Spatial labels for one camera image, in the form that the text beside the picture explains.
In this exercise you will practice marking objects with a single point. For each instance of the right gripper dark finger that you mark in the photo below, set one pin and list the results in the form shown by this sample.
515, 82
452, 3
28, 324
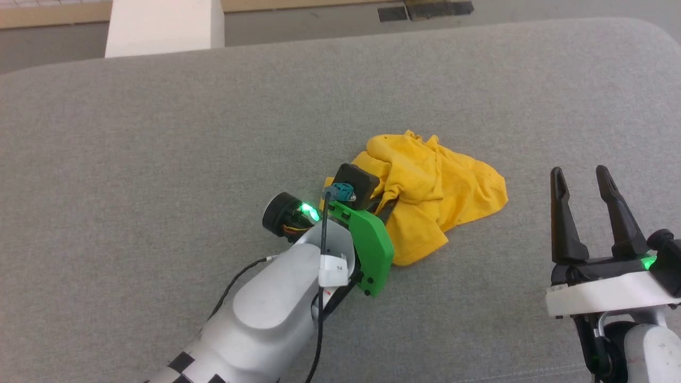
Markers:
565, 229
625, 234

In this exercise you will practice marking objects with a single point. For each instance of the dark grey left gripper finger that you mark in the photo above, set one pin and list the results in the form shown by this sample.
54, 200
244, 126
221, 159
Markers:
387, 209

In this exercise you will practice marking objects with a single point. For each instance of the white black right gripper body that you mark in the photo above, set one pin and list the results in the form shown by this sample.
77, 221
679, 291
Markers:
606, 292

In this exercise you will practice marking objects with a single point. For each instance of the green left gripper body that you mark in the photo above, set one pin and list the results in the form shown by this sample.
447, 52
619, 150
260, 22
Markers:
375, 250

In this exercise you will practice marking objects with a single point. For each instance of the yellow garment with white print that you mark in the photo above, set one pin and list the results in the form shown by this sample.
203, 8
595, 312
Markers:
452, 186

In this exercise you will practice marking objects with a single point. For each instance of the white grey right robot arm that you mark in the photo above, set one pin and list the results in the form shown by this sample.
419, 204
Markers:
652, 351

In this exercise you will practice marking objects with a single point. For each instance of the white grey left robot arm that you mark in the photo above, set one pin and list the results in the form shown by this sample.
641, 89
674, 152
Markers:
266, 314

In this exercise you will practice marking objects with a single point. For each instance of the small dark floor mat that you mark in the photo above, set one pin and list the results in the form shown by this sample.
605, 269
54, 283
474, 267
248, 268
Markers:
392, 13

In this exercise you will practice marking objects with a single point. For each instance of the large dark floor mat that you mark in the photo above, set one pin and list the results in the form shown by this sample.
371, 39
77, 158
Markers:
439, 8

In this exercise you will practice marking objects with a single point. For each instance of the grey fabric sofa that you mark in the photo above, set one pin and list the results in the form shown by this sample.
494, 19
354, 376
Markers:
159, 133

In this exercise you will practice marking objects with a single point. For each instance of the white box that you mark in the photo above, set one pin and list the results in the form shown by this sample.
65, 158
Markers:
165, 26

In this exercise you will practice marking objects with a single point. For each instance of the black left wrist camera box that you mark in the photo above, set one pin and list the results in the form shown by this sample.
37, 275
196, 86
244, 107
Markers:
359, 181

